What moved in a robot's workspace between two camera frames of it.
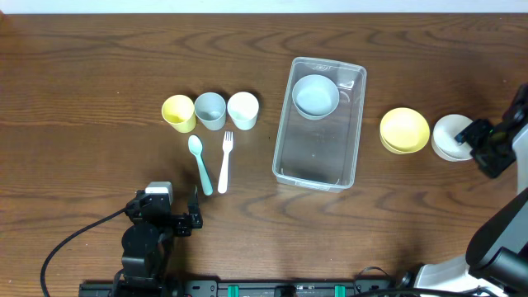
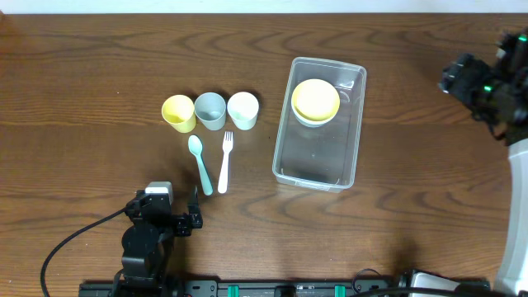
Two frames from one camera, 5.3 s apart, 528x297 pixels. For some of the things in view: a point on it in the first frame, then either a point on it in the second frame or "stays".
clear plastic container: x=319 y=124 stays
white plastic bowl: x=443 y=141 → x=313 y=124
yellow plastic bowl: x=404 y=130 → x=315 y=100
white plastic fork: x=228 y=141 stays
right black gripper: x=478 y=143 → x=460 y=73
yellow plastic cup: x=178 y=110 stays
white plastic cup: x=243 y=108 stays
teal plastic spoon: x=195 y=146 stays
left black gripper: x=176 y=223 stays
